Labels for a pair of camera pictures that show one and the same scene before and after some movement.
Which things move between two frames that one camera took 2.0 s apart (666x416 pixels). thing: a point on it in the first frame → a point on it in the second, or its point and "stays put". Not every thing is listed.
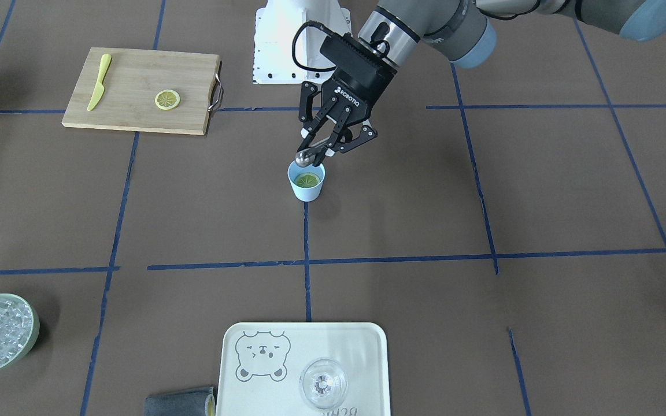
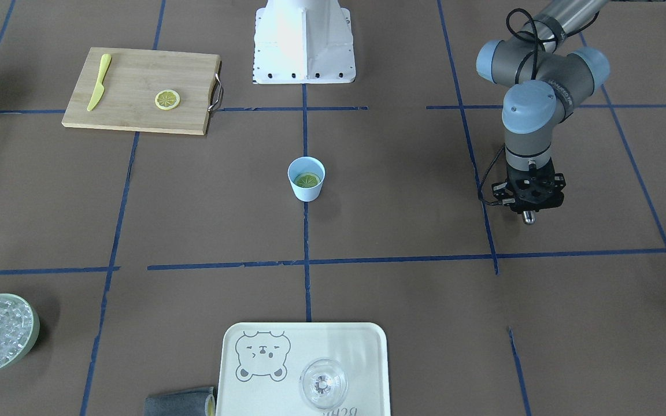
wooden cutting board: [126, 99] stays put
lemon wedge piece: [306, 180] stays put
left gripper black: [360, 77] → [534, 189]
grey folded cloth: [195, 402] stays put
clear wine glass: [323, 383] stays put
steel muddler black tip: [304, 158] → [529, 217]
